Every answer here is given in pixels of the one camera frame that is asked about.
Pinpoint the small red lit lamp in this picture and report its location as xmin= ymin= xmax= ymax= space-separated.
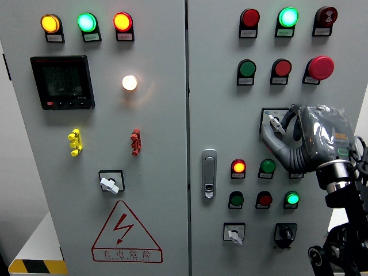
xmin=231 ymin=158 xmax=247 ymax=174

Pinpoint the small white handle turn switch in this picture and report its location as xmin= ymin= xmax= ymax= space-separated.
xmin=223 ymin=222 xmax=246 ymax=247

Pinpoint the large red push button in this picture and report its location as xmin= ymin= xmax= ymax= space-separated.
xmin=271 ymin=58 xmax=293 ymax=78

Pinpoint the large green lit lamp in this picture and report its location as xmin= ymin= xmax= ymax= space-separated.
xmin=77 ymin=12 xmax=98 ymax=33
xmin=278 ymin=7 xmax=300 ymax=28

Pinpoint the cabinet door with silver lock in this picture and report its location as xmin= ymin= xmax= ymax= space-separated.
xmin=186 ymin=0 xmax=368 ymax=276

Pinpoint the large dark red lamp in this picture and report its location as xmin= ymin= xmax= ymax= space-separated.
xmin=240 ymin=8 xmax=261 ymax=29

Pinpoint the dark red buzzer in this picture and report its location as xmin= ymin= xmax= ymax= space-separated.
xmin=315 ymin=6 xmax=339 ymax=29

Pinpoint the small red push button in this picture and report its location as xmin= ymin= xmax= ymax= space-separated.
xmin=256 ymin=190 xmax=273 ymax=206

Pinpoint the white handle switch, plain plate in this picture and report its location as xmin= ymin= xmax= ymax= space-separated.
xmin=98 ymin=170 xmax=125 ymax=196

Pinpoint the small green push button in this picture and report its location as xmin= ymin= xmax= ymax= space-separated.
xmin=228 ymin=190 xmax=245 ymax=206

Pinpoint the large yellow round lamp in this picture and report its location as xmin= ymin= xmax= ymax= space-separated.
xmin=40 ymin=13 xmax=62 ymax=33

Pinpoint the red warning triangle sticker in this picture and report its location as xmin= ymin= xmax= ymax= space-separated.
xmin=91 ymin=200 xmax=163 ymax=264

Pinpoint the large green push button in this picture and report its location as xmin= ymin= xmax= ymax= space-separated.
xmin=237 ymin=59 xmax=257 ymax=78

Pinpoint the silver door lock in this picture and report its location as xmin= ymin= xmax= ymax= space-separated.
xmin=201 ymin=148 xmax=218 ymax=200

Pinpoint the black display meter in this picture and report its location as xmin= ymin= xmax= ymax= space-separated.
xmin=29 ymin=55 xmax=96 ymax=110

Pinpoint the large red lit lamp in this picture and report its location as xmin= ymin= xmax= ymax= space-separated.
xmin=113 ymin=11 xmax=133 ymax=32

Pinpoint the small green lit lamp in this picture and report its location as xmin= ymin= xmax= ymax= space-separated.
xmin=283 ymin=190 xmax=300 ymax=206

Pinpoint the small red handle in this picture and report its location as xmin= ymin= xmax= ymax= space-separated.
xmin=130 ymin=128 xmax=141 ymax=157

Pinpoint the cabinet door with warning triangle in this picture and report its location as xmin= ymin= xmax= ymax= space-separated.
xmin=0 ymin=0 xmax=189 ymax=276

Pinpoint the large white handle turn switch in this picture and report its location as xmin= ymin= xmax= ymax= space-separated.
xmin=259 ymin=107 xmax=290 ymax=135

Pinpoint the black yellow striped tape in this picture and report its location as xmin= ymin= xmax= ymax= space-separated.
xmin=7 ymin=259 xmax=69 ymax=274

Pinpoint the small yellow handle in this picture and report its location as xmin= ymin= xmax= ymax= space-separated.
xmin=67 ymin=128 xmax=83 ymax=157

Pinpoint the black handle turn switch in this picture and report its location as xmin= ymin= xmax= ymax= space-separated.
xmin=273 ymin=223 xmax=298 ymax=250

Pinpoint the white round lamp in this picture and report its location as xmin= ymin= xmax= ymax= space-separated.
xmin=121 ymin=74 xmax=138 ymax=91

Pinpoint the large red stop button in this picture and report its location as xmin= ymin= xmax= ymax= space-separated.
xmin=305 ymin=55 xmax=335 ymax=81

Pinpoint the small dark green lamp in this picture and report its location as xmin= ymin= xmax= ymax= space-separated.
xmin=259 ymin=159 xmax=277 ymax=174

